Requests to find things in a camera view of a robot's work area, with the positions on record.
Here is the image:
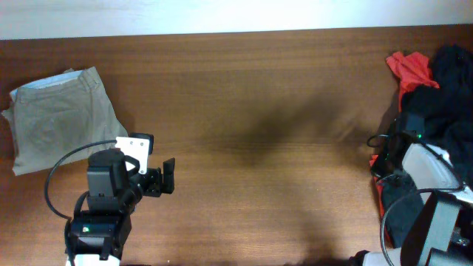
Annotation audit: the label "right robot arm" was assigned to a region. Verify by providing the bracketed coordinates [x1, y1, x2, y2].
[350, 112, 472, 265]

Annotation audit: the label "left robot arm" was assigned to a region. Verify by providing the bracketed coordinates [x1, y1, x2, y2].
[64, 149, 176, 265]

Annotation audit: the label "black garment pile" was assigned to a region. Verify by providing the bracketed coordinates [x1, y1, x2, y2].
[401, 45, 472, 177]

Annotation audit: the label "red garment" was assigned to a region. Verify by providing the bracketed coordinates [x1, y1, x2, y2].
[386, 52, 440, 111]

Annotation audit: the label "dark grey red-trimmed garment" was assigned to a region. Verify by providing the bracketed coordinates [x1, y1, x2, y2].
[370, 154, 423, 248]

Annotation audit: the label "folded khaki shorts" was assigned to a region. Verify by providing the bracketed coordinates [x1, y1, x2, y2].
[2, 67, 128, 175]

